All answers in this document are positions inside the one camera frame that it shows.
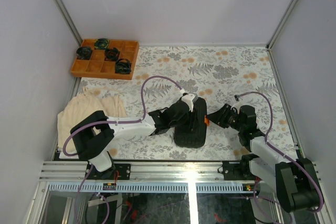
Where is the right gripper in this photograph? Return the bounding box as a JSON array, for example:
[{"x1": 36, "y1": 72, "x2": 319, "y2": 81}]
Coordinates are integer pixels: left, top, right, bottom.
[{"x1": 205, "y1": 104, "x2": 244, "y2": 133}]

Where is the black plastic tool case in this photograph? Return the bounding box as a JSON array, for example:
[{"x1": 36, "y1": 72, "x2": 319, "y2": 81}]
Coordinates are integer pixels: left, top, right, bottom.
[{"x1": 174, "y1": 98, "x2": 207, "y2": 148}]

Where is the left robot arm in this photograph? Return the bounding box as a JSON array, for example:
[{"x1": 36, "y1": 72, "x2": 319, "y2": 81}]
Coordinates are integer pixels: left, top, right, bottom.
[{"x1": 70, "y1": 93, "x2": 206, "y2": 179}]

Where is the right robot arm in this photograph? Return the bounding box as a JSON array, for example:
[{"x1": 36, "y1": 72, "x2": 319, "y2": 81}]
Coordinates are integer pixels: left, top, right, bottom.
[{"x1": 207, "y1": 104, "x2": 324, "y2": 213}]

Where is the floral table cloth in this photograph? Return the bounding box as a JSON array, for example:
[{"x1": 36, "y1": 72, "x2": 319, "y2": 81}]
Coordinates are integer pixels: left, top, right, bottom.
[{"x1": 79, "y1": 47, "x2": 296, "y2": 161}]

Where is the dark rolled fabric band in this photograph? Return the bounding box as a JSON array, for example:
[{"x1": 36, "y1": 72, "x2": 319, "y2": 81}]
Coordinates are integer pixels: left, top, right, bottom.
[{"x1": 115, "y1": 58, "x2": 132, "y2": 74}]

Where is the wooden compartment tray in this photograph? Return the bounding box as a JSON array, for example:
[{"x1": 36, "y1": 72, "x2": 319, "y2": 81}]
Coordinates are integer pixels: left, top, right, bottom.
[{"x1": 70, "y1": 39, "x2": 139, "y2": 80}]

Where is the dark rolled band centre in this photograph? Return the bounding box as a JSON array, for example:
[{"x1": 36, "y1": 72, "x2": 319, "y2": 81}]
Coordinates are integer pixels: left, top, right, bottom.
[{"x1": 104, "y1": 47, "x2": 120, "y2": 61}]

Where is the cream cloth bag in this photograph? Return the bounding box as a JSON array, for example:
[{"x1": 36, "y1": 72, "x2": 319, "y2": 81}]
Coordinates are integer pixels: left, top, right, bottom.
[{"x1": 57, "y1": 87, "x2": 127, "y2": 148}]

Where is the dark rolled band outside tray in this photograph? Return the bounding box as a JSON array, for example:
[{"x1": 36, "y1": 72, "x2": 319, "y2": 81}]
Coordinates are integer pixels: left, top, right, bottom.
[{"x1": 76, "y1": 47, "x2": 92, "y2": 60}]

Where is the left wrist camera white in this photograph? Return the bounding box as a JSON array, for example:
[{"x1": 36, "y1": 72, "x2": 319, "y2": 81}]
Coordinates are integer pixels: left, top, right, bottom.
[{"x1": 181, "y1": 90, "x2": 198, "y2": 112}]

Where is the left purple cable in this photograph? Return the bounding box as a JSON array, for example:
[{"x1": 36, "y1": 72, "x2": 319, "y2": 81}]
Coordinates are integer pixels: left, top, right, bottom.
[{"x1": 62, "y1": 76, "x2": 184, "y2": 158}]

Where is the purple cable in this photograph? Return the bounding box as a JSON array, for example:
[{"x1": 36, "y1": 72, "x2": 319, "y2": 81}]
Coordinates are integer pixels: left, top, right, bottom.
[
  {"x1": 233, "y1": 91, "x2": 325, "y2": 213},
  {"x1": 62, "y1": 76, "x2": 184, "y2": 158}
]

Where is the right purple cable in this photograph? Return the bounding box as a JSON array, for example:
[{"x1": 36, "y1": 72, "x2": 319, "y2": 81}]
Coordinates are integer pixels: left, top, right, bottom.
[{"x1": 233, "y1": 91, "x2": 325, "y2": 213}]

